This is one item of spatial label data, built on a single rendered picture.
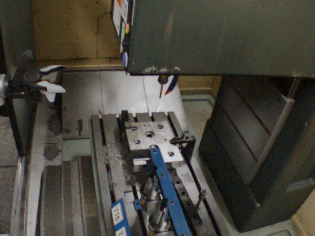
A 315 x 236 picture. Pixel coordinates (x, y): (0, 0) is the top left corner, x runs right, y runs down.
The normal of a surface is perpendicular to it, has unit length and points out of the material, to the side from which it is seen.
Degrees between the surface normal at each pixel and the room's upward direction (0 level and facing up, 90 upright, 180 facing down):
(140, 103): 24
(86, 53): 91
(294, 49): 90
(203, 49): 90
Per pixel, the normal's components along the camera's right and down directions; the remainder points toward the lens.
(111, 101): 0.18, -0.49
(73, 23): 0.24, 0.62
